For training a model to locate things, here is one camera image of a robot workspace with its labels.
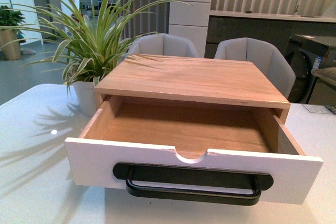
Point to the wooden drawer cabinet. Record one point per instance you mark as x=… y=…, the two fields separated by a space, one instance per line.
x=204 y=80

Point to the white pillar cabinet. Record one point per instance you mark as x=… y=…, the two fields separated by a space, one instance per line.
x=189 y=19

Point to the white plant pot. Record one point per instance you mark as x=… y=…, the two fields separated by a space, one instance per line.
x=86 y=98

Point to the grey chair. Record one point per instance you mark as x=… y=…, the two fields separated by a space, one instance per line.
x=265 y=56
x=164 y=45

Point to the background potted plant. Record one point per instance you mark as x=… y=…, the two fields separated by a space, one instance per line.
x=10 y=17

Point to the dark card on table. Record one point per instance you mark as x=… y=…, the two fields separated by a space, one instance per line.
x=322 y=109

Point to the gold background planter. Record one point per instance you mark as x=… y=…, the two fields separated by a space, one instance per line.
x=9 y=44

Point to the white top drawer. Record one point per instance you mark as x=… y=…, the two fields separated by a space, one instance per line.
x=195 y=145

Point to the left grey chair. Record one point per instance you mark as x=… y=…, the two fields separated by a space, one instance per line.
x=164 y=45

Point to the green spider plant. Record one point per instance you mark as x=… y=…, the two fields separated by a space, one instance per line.
x=88 y=51

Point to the right grey chair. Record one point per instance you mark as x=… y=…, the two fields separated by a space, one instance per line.
x=265 y=56

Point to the black washing machine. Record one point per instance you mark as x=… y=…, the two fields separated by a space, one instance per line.
x=305 y=53

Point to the beige cushion at right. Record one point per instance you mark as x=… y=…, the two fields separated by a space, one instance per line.
x=326 y=74

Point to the grey kitchen counter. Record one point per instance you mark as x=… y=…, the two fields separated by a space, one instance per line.
x=273 y=28

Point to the black drawer handle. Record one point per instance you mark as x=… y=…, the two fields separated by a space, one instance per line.
x=191 y=195

